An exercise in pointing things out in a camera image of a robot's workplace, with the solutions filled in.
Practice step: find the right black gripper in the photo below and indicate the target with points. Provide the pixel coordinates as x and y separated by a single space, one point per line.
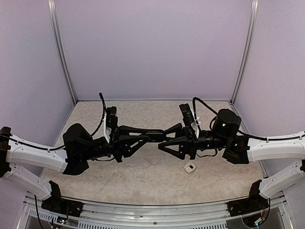
186 137

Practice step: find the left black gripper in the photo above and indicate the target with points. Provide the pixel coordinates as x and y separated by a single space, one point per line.
118 144

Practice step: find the black earbud charging case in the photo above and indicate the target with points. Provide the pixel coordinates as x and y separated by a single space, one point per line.
155 135

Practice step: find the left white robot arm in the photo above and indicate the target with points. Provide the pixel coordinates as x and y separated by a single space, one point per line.
72 159

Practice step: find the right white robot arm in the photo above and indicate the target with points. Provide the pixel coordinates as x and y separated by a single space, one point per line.
242 149

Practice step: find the white earbud charging case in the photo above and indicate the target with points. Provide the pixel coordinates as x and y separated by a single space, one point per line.
190 168

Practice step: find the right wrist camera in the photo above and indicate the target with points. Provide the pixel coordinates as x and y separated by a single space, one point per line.
189 120

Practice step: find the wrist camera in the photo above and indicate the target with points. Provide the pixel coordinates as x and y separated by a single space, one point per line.
189 120
110 122

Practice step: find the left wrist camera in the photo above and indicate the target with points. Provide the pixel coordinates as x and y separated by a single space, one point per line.
110 122

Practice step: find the front aluminium rail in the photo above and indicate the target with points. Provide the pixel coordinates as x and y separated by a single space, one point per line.
103 215

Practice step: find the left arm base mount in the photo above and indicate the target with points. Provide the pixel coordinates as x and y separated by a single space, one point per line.
63 206

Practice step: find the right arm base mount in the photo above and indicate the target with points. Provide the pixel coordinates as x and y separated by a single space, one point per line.
246 206

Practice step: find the right aluminium frame post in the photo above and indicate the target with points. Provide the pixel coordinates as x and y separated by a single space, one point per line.
246 51

